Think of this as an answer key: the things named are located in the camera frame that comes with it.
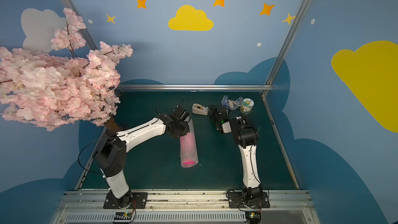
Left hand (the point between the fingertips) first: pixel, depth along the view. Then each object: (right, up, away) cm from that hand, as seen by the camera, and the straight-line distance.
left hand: (188, 129), depth 90 cm
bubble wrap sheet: (+1, -12, -11) cm, 16 cm away
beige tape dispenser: (+6, +12, +18) cm, 22 cm away
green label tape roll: (+39, +15, +15) cm, 44 cm away
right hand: (+14, +16, +19) cm, 28 cm away
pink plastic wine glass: (+1, -10, -8) cm, 13 cm away
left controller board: (-30, -39, -17) cm, 52 cm away
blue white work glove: (+31, +15, +25) cm, 42 cm away
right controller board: (+33, -40, -16) cm, 54 cm away
